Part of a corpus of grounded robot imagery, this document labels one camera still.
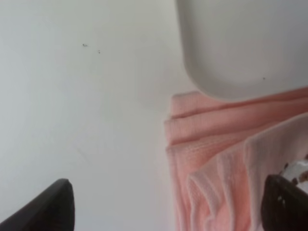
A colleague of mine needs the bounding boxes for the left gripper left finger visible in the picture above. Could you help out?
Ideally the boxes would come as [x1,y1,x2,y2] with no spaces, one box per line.
[0,179,75,231]

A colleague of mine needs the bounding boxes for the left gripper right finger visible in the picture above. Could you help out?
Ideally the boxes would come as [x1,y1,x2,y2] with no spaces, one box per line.
[261,175,308,231]

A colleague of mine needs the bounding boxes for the white rectangular plastic tray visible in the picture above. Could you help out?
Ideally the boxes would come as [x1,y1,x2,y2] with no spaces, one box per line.
[176,0,308,102]

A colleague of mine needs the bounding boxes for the pink terry towel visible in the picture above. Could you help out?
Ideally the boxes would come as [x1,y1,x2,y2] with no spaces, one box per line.
[165,89,308,231]

